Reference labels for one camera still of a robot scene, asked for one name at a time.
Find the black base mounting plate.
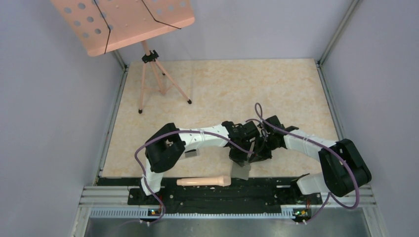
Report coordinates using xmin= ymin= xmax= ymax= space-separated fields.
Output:
xmin=97 ymin=177 xmax=325 ymax=216

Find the black cord on stand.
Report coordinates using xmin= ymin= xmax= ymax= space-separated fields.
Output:
xmin=93 ymin=0 xmax=182 ymax=55

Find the grey leather card holder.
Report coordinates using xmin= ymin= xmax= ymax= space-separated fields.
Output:
xmin=230 ymin=140 xmax=255 ymax=180

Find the pink toy microphone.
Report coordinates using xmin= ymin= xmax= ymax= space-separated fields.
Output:
xmin=176 ymin=175 xmax=232 ymax=187

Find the pink perforated music stand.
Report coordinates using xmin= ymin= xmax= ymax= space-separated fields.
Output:
xmin=51 ymin=0 xmax=195 ymax=104

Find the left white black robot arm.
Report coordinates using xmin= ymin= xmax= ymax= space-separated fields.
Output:
xmin=139 ymin=121 xmax=260 ymax=204

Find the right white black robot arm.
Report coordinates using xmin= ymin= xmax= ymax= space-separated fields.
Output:
xmin=248 ymin=116 xmax=372 ymax=203

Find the aluminium front rail frame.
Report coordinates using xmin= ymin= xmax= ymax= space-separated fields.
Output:
xmin=71 ymin=178 xmax=388 ymax=237

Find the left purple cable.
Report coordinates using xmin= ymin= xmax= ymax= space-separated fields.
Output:
xmin=134 ymin=118 xmax=262 ymax=226

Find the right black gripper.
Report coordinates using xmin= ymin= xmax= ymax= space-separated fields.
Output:
xmin=249 ymin=134 xmax=280 ymax=163

